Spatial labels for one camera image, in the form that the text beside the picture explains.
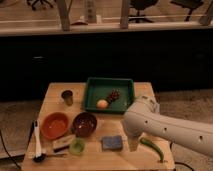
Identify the blue sponge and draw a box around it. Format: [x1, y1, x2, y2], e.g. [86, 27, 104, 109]
[101, 135, 123, 150]

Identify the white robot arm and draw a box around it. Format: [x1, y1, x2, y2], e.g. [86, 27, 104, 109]
[121, 95, 213, 157]

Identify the small green cup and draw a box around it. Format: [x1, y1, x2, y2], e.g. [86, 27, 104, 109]
[69, 138, 85, 155]

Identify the green chili pepper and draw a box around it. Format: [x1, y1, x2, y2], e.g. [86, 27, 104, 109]
[139, 138, 165, 163]

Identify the orange fruit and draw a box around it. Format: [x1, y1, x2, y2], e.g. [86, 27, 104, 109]
[96, 99, 109, 109]

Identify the dark grape bunch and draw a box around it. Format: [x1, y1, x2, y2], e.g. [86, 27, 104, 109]
[106, 90, 120, 103]

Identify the dark red bowl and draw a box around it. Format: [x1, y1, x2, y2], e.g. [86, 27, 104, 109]
[72, 112, 97, 137]

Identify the green plastic tray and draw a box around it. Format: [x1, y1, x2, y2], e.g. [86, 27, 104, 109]
[83, 77, 135, 114]

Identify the wooden block brush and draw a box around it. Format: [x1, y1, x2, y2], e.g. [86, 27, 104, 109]
[53, 135, 75, 152]

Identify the orange bowl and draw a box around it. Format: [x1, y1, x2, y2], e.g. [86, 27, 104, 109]
[40, 112, 69, 140]

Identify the office chair centre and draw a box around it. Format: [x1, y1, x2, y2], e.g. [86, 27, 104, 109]
[129, 0, 158, 23]

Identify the office chair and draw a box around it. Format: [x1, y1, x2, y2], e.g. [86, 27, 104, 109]
[171, 0, 203, 21]
[26, 0, 53, 11]
[129, 0, 158, 23]

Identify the office chair right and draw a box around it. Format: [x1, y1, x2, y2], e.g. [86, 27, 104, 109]
[171, 0, 203, 21]

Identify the office chair left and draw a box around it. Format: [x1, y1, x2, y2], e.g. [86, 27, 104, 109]
[26, 0, 53, 11]

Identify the black cable right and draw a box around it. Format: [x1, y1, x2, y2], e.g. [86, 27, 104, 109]
[169, 141, 196, 171]

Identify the black cable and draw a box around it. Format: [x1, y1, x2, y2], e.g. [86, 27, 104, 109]
[0, 129, 22, 170]
[169, 141, 196, 171]

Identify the white handled brush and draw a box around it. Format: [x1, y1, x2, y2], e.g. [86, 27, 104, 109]
[34, 120, 42, 158]

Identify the black cable left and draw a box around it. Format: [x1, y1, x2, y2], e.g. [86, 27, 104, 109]
[0, 129, 22, 170]

